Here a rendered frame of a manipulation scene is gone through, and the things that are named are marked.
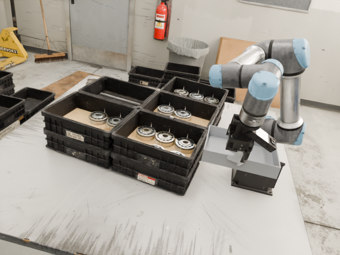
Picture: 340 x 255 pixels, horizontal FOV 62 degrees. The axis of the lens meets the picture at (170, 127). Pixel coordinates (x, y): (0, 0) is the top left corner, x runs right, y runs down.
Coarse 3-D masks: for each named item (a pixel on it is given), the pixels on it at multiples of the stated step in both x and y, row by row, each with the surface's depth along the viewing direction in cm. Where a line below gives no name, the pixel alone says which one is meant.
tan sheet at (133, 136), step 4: (132, 136) 150; (136, 136) 151; (136, 140) 148; (140, 140) 148; (152, 140) 149; (152, 144) 146; (156, 144) 147; (164, 148) 144; (168, 148) 145; (172, 148) 145; (188, 156) 141
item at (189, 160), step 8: (136, 112) 152; (144, 112) 154; (128, 120) 144; (176, 120) 150; (120, 128) 138; (200, 128) 147; (112, 136) 132; (120, 136) 131; (136, 144) 129; (144, 144) 128; (200, 144) 135; (160, 152) 126; (168, 152) 125; (192, 152) 127; (184, 160) 124; (192, 160) 124
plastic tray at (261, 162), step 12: (216, 132) 119; (228, 132) 118; (216, 144) 114; (204, 156) 102; (216, 156) 101; (252, 156) 110; (264, 156) 111; (276, 156) 105; (240, 168) 101; (252, 168) 100; (264, 168) 99; (276, 168) 98
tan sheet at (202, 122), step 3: (156, 108) 181; (153, 111) 177; (156, 111) 177; (174, 111) 180; (192, 117) 176; (195, 117) 177; (198, 117) 177; (192, 120) 173; (195, 120) 174; (198, 120) 174; (201, 120) 174; (204, 120) 175; (207, 120) 175; (195, 123) 170; (198, 123) 171; (201, 123) 171; (204, 123) 172; (207, 123) 172
